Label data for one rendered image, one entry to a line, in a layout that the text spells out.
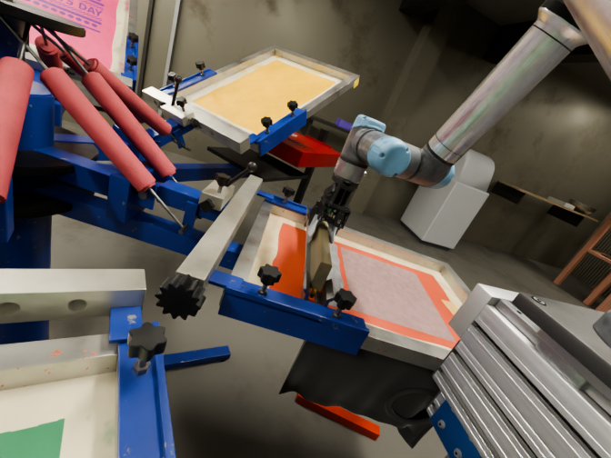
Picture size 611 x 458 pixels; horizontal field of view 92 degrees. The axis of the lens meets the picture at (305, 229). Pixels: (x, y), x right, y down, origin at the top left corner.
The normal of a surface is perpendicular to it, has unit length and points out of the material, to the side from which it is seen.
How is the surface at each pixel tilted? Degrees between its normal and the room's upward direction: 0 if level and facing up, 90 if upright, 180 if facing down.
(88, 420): 0
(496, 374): 90
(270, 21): 90
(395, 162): 90
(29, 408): 0
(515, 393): 90
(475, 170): 80
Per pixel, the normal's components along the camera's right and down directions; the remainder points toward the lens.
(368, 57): 0.18, 0.47
